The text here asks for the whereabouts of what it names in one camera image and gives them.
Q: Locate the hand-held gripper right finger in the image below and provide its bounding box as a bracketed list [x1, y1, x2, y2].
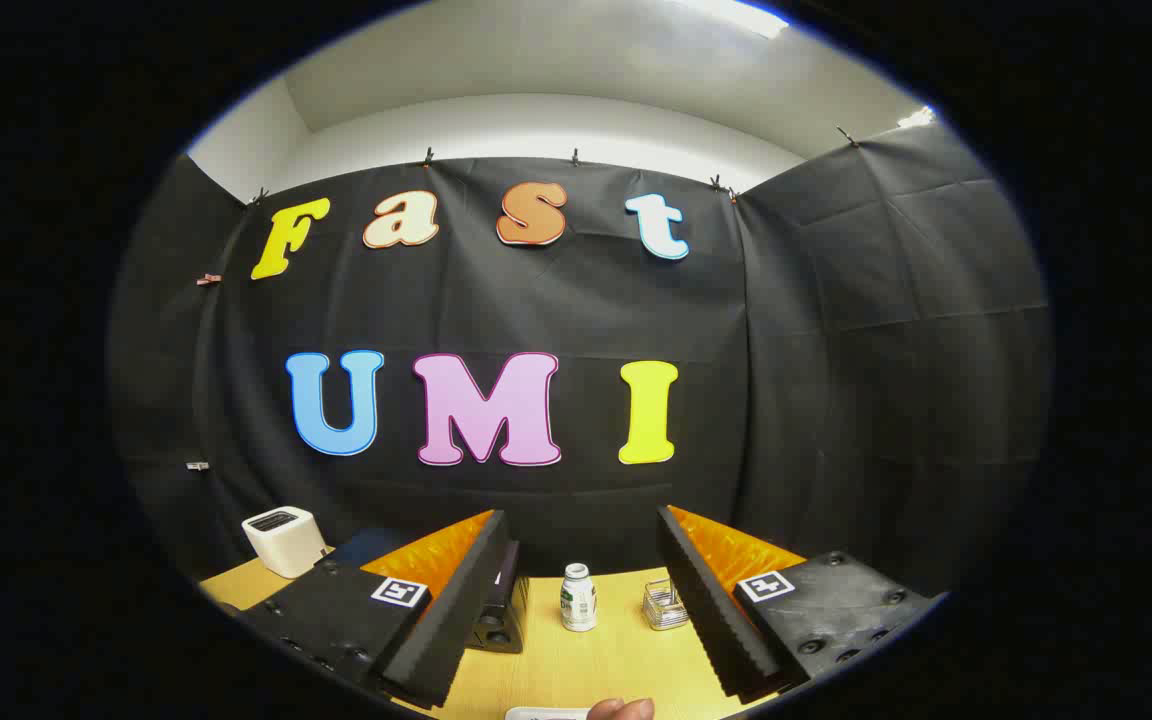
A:
[656, 505, 949, 701]

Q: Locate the clear square utensil holder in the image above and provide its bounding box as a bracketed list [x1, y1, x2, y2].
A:
[642, 578, 689, 631]

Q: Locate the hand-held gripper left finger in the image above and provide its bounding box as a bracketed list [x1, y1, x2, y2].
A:
[236, 508, 522, 711]

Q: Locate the white bottle with green label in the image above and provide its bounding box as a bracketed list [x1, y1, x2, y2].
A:
[560, 563, 598, 632]

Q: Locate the black toaster oven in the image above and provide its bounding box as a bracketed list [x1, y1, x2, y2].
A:
[326, 528, 529, 654]

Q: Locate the white pop-up toaster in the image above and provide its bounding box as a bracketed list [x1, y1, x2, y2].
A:
[241, 506, 329, 579]

